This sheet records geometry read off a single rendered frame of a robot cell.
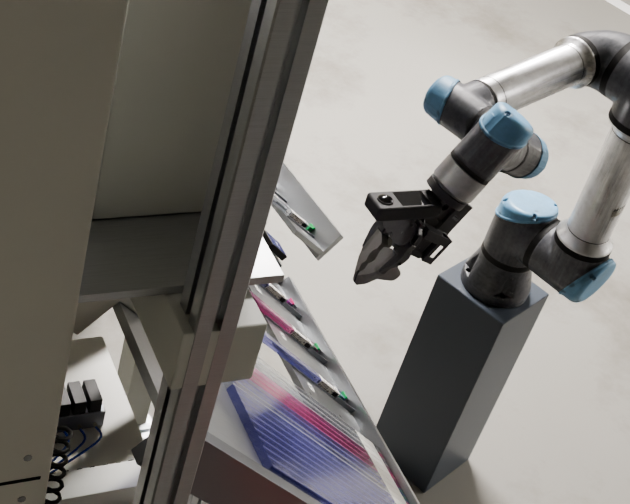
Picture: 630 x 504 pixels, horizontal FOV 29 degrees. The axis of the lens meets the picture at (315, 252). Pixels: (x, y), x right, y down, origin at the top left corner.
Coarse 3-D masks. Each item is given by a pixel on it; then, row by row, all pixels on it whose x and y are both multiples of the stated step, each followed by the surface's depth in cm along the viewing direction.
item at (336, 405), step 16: (256, 288) 194; (272, 304) 197; (288, 304) 204; (272, 320) 187; (288, 320) 199; (272, 336) 183; (288, 336) 191; (304, 352) 193; (320, 352) 201; (288, 368) 179; (320, 368) 196; (304, 384) 178; (320, 400) 180; (336, 400) 189; (352, 416) 192
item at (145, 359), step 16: (128, 320) 128; (128, 336) 126; (144, 336) 129; (144, 352) 125; (144, 368) 123; (160, 368) 126; (144, 384) 122; (160, 384) 123; (224, 400) 138; (224, 416) 134; (224, 432) 130; (240, 432) 135; (240, 448) 131
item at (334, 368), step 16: (288, 288) 212; (304, 304) 208; (304, 320) 207; (320, 336) 203; (336, 368) 199; (336, 384) 197; (352, 400) 194; (368, 416) 191; (368, 432) 190; (384, 448) 187; (400, 480) 183
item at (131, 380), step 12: (120, 360) 246; (132, 360) 241; (120, 372) 247; (132, 372) 242; (132, 384) 244; (132, 396) 247; (144, 396) 249; (132, 408) 249; (144, 408) 252; (144, 420) 254
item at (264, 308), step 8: (256, 296) 184; (264, 304) 186; (264, 312) 186; (272, 312) 187; (280, 320) 189; (288, 328) 191; (296, 336) 193; (304, 336) 195; (304, 344) 195; (312, 344) 197
